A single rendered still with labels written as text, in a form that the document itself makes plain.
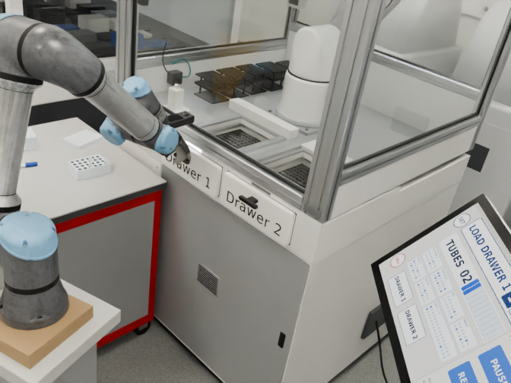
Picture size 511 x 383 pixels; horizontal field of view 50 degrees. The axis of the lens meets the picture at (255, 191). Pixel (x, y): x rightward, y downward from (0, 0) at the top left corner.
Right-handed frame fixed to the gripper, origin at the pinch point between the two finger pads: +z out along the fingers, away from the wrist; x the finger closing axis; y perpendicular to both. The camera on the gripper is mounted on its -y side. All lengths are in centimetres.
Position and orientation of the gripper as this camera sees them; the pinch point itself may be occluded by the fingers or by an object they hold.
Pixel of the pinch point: (185, 154)
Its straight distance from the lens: 181.1
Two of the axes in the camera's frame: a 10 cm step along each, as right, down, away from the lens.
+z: 2.8, 5.5, 7.9
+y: -6.6, 7.1, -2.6
